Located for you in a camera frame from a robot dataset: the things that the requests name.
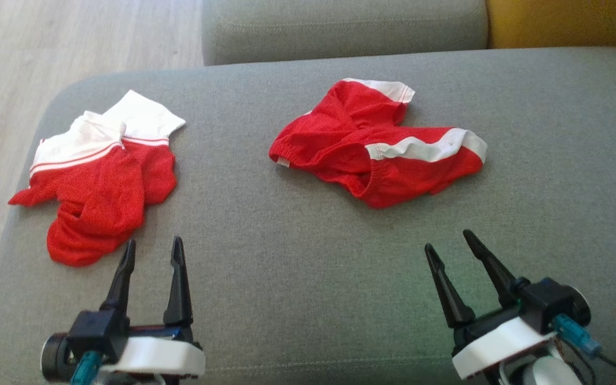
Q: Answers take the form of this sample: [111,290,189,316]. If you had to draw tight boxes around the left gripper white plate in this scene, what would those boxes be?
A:
[99,236,206,379]

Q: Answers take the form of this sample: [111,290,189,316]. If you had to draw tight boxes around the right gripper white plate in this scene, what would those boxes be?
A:
[424,229,556,381]

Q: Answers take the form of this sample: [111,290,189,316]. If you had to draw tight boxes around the red shirt with white sleeves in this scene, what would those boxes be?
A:
[8,89,187,267]

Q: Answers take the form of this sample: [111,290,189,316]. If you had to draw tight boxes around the grey fabric sofa seat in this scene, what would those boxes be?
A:
[0,47,616,385]

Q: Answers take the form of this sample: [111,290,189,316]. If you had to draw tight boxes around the red shorts with white stripe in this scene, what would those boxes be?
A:
[268,78,488,209]

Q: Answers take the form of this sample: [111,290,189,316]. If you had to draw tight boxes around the yellow sofa cushion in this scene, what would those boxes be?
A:
[486,0,616,50]

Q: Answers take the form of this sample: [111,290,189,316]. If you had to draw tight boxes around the grey sofa back cushion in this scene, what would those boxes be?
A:
[202,0,489,66]

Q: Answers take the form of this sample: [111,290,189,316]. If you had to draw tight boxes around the right black cable teal plug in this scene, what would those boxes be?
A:
[551,314,616,381]

